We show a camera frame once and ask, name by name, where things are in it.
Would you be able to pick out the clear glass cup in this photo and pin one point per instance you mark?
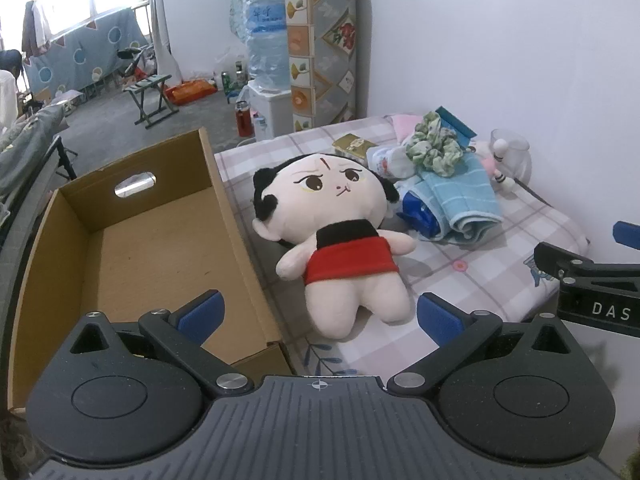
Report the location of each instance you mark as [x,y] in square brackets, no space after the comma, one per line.
[517,160]

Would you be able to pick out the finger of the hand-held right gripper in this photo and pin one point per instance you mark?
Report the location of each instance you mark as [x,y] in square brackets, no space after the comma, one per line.
[627,235]
[565,262]

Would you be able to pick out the brown cardboard box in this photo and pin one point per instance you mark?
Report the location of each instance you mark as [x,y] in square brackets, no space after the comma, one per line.
[150,260]

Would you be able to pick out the orange bag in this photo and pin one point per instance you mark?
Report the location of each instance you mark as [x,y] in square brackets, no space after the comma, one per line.
[192,91]

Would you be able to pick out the red thermos bottle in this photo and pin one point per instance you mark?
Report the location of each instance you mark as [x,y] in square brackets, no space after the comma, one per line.
[243,120]

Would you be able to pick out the teal paper box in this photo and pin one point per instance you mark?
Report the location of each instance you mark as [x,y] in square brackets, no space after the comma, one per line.
[462,127]

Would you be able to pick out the light blue towel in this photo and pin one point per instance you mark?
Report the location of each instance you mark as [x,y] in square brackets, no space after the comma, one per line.
[465,195]

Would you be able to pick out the small gold box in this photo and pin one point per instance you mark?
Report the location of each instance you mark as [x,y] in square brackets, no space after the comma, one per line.
[352,146]

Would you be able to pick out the green folding stool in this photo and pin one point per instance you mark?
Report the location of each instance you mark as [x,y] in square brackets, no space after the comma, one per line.
[147,81]

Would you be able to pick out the rolled patterned floor mat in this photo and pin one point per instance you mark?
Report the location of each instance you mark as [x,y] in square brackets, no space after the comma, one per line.
[325,50]

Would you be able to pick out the green floral scrunchie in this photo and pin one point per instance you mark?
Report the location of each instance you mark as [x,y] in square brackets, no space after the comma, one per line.
[435,152]

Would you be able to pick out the grey blanket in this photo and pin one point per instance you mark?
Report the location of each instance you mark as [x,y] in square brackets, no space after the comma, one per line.
[25,145]

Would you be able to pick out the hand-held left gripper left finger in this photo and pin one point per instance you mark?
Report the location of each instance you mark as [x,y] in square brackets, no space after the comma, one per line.
[202,317]

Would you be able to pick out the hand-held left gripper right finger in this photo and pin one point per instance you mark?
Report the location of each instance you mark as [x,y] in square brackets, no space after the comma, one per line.
[440,325]

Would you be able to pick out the blue water dispenser bottle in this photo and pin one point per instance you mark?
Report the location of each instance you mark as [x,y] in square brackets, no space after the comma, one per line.
[265,35]

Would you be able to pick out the black metal stand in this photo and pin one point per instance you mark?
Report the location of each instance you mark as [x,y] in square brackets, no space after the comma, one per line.
[65,160]

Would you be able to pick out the white curtain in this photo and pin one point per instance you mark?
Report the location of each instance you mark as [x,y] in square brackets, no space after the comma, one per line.
[162,20]

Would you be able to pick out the hanging blue patterned sheet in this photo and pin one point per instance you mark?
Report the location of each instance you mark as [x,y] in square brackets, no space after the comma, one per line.
[85,45]

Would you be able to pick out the hanging jackets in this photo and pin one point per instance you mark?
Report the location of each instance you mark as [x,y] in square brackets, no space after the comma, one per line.
[35,30]

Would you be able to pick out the blue plastic packet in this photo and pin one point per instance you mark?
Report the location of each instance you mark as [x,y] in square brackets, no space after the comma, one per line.
[417,212]

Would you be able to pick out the white plastic jar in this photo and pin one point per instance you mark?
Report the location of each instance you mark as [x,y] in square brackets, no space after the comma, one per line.
[387,162]

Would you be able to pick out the plush doll with red skirt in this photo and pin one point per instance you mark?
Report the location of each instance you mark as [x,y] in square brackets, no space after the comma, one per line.
[325,190]

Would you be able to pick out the green can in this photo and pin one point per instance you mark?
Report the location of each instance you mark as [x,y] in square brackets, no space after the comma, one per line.
[226,82]

